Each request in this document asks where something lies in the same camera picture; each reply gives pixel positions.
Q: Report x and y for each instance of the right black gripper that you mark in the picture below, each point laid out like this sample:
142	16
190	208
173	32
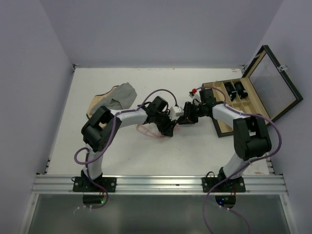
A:
188	118

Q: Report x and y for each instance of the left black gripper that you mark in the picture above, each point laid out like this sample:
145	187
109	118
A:
167	129

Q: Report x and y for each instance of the white pink-trimmed underwear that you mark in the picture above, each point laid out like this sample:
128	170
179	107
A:
148	132

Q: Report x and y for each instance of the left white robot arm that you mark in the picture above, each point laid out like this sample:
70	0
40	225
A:
100	130

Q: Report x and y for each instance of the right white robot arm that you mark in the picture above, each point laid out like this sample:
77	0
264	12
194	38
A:
251	137

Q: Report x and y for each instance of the grey underwear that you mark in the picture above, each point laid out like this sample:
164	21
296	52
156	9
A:
122	97

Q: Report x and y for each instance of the beige underwear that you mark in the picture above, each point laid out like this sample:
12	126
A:
97	99

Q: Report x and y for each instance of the black rolled item left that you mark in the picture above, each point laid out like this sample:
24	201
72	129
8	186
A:
232	92

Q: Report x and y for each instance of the black rolled item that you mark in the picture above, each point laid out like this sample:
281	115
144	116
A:
241	91
232	92

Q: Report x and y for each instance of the black rolled item right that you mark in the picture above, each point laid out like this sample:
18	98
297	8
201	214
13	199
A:
241	91

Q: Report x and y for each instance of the black wooden compartment box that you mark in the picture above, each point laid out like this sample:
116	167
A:
271	92

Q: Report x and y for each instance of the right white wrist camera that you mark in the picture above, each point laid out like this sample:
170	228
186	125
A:
194	96

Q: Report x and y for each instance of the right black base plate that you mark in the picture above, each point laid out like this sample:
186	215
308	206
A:
232	185

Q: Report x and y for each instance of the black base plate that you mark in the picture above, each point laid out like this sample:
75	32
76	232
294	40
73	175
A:
232	185
82	184

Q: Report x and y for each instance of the aluminium mounting rail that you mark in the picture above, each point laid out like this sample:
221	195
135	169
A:
158	185

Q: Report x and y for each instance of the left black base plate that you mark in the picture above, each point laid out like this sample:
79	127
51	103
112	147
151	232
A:
82	184

